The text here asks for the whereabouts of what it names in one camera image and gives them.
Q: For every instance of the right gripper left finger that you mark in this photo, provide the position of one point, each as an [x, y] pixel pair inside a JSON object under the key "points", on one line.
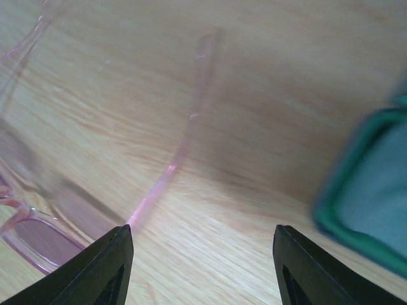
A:
{"points": [[98, 275]]}

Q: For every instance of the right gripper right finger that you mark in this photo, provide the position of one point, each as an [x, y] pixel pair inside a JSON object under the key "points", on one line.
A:
{"points": [[307, 274]]}

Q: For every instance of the blue-grey glasses case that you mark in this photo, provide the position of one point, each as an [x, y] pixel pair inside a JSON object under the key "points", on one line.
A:
{"points": [[325, 210]]}

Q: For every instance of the pink sunglasses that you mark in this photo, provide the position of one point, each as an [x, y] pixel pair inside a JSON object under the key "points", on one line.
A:
{"points": [[48, 242]]}

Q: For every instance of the light blue cleaning cloth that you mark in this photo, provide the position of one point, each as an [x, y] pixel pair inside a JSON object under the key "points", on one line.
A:
{"points": [[374, 201]]}

